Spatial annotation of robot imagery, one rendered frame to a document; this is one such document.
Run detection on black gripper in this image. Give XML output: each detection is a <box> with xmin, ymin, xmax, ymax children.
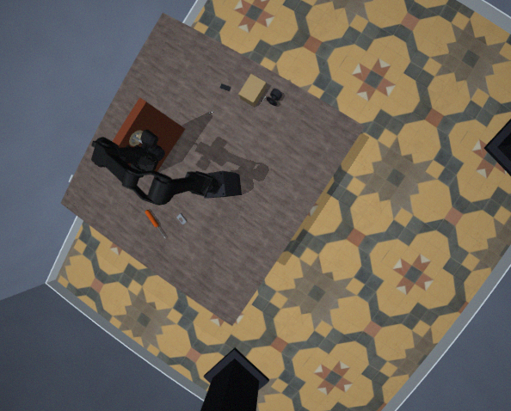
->
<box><xmin>126</xmin><ymin>130</ymin><xmax>162</xmax><ymax>172</ymax></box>

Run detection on brown wooden door slab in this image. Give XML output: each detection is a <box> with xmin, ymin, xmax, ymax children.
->
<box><xmin>112</xmin><ymin>97</ymin><xmax>185</xmax><ymax>171</ymax></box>

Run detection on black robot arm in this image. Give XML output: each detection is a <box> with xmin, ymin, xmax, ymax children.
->
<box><xmin>91</xmin><ymin>137</ymin><xmax>222</xmax><ymax>206</ymax></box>

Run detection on orange-handled screwdriver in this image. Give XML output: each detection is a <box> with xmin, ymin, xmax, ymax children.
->
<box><xmin>145</xmin><ymin>210</ymin><xmax>160</xmax><ymax>230</ymax></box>

